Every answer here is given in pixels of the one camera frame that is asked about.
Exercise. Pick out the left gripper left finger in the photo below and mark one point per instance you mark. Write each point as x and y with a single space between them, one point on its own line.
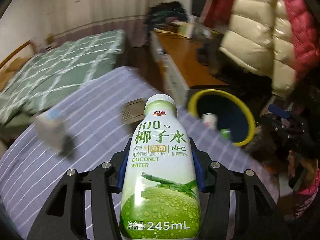
63 215

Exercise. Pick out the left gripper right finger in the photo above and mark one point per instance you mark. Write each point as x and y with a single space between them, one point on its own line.
256 214

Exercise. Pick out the coconut water bottle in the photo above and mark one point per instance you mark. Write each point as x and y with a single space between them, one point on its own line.
160 198

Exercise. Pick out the yellow rimmed trash bin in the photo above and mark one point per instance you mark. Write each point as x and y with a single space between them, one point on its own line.
231 113

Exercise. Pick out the white round tub container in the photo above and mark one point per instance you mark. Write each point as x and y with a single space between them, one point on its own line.
51 129

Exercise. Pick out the purple checked tablecloth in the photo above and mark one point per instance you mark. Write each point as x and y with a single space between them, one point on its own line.
95 131

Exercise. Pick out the white paper cup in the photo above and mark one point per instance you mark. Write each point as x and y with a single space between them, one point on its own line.
210 120

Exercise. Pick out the brown plastic food tray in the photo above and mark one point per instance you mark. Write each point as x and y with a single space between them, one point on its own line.
132 112

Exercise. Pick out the green checked duvet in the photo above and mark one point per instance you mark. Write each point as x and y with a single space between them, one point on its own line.
47 78

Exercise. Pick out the wooden bed headboard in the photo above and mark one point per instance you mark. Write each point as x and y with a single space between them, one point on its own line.
16 51

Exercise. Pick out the wooden desk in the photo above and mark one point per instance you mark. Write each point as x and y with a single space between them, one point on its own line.
176 58

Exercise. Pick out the cream puffer jacket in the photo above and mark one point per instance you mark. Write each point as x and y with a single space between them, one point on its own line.
259 40

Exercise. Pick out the red puffer jacket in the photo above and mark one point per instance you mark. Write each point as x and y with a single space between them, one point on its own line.
304 26

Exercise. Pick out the pink white curtain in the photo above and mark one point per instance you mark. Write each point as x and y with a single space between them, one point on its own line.
70 20

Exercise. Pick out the clothes pile on desk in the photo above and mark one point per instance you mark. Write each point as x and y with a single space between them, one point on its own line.
160 13

